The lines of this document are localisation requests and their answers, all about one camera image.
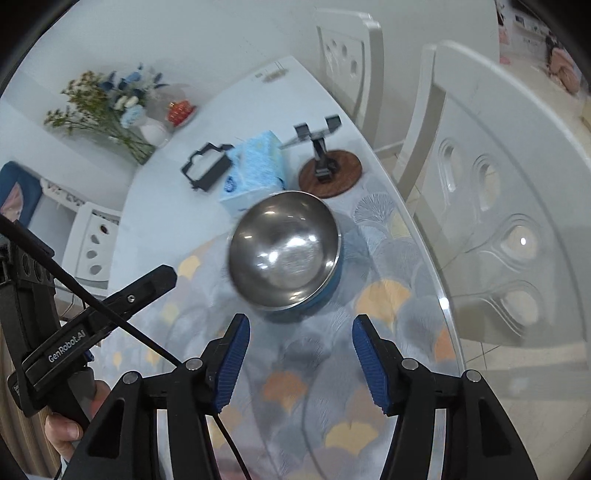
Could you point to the black plastic frame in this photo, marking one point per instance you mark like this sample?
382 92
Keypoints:
205 166

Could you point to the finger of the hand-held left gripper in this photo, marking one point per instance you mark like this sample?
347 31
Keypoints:
138 290

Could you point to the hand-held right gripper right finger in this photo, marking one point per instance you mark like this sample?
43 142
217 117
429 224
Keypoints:
369 364

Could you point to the blue tissue box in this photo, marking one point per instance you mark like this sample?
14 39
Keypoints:
256 170

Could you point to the blue cloth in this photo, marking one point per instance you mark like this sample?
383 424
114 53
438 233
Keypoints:
23 189

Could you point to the pink plush toy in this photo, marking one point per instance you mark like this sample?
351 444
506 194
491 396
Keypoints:
565 64

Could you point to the black phone stand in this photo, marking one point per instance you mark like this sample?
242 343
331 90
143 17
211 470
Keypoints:
321 152

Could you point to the leaf patterned table mat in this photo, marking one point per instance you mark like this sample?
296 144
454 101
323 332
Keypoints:
383 286

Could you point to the person's left hand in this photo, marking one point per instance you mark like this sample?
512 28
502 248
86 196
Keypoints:
64 434

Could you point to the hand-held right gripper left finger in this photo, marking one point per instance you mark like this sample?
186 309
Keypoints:
233 364

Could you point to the red ornament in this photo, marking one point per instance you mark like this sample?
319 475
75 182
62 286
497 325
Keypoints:
180 112

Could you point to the white dining chair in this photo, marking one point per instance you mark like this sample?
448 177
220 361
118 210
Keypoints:
92 230
508 184
351 60

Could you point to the white vase with blue flowers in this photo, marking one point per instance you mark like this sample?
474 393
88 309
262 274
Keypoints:
154 131

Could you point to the blue steel bowl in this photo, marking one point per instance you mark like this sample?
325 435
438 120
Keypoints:
281 249

